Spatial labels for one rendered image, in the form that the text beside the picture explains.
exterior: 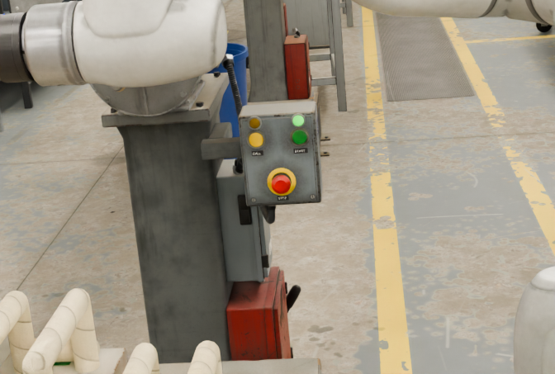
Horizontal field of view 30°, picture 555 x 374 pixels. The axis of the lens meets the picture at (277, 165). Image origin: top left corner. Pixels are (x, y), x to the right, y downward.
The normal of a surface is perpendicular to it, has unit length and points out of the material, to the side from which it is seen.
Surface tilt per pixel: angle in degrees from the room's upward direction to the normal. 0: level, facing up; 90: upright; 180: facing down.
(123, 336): 0
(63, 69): 117
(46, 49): 87
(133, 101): 98
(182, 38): 88
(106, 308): 0
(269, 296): 0
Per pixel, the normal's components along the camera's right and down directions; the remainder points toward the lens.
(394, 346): -0.08, -0.95
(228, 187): -0.07, 0.30
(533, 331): -0.79, 0.16
